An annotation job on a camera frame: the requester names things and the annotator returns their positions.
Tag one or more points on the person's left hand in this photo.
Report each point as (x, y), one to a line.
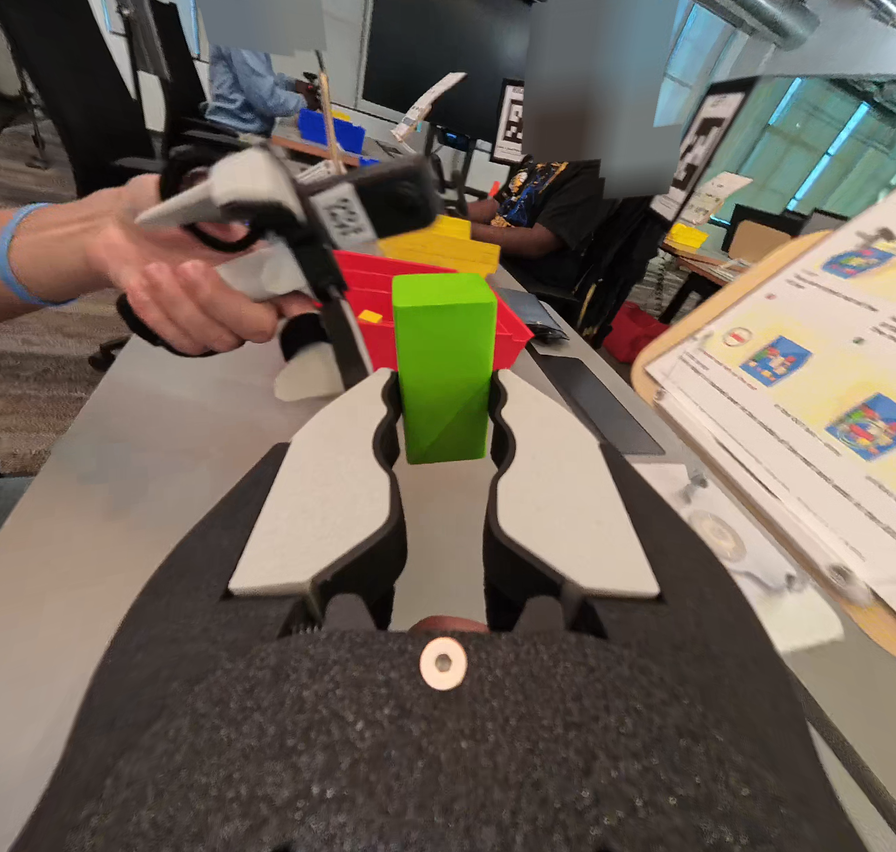
(154, 271)

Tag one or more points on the clipboard with instruction sheet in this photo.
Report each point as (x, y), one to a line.
(798, 390)

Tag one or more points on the blue plastic bin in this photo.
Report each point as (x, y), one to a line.
(333, 131)

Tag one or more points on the long green wooden block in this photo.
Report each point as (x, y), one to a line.
(444, 369)

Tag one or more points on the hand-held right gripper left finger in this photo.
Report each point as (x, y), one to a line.
(315, 502)

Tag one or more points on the black monitor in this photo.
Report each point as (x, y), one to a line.
(448, 40)

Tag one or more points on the small yellow wooden block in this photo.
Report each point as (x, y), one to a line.
(370, 317)

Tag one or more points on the red bag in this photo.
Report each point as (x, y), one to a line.
(637, 334)

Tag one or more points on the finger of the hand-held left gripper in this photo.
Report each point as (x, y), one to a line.
(308, 369)

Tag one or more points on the small printed marker board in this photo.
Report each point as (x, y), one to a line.
(508, 122)

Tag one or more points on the yellow plastic bin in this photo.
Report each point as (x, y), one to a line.
(445, 247)

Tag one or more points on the small yellow box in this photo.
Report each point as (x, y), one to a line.
(688, 236)

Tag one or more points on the blue wristband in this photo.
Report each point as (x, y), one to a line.
(14, 264)

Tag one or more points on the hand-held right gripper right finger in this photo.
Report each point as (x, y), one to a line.
(574, 502)

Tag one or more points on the red plastic bin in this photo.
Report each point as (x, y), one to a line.
(367, 285)

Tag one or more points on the black office chair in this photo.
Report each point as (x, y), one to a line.
(63, 68)

